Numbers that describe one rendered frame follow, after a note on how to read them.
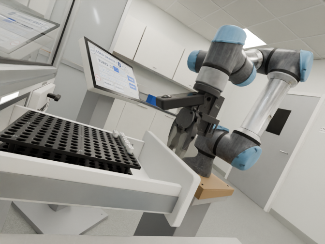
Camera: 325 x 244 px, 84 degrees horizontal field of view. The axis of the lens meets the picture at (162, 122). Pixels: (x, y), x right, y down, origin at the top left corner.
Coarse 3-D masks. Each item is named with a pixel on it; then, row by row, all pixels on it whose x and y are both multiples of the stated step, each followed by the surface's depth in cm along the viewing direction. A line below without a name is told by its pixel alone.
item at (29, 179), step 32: (0, 128) 37; (96, 128) 49; (0, 160) 22; (32, 160) 24; (0, 192) 23; (32, 192) 24; (64, 192) 26; (96, 192) 28; (128, 192) 30; (160, 192) 33
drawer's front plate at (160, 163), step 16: (144, 144) 56; (160, 144) 48; (144, 160) 53; (160, 160) 45; (176, 160) 39; (160, 176) 43; (176, 176) 38; (192, 176) 34; (192, 192) 34; (176, 208) 35; (176, 224) 34
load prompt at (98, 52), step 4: (96, 48) 108; (96, 52) 107; (100, 52) 111; (100, 56) 110; (104, 56) 114; (108, 56) 118; (108, 60) 117; (112, 60) 122; (116, 60) 127; (116, 64) 125; (120, 64) 131
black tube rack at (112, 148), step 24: (24, 120) 34; (48, 120) 39; (0, 144) 28; (24, 144) 26; (48, 144) 28; (72, 144) 32; (96, 144) 37; (120, 144) 43; (96, 168) 33; (120, 168) 37
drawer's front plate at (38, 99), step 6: (48, 84) 66; (54, 84) 71; (36, 90) 48; (42, 90) 51; (48, 90) 58; (36, 96) 47; (42, 96) 51; (30, 102) 47; (36, 102) 47; (42, 102) 55; (36, 108) 49
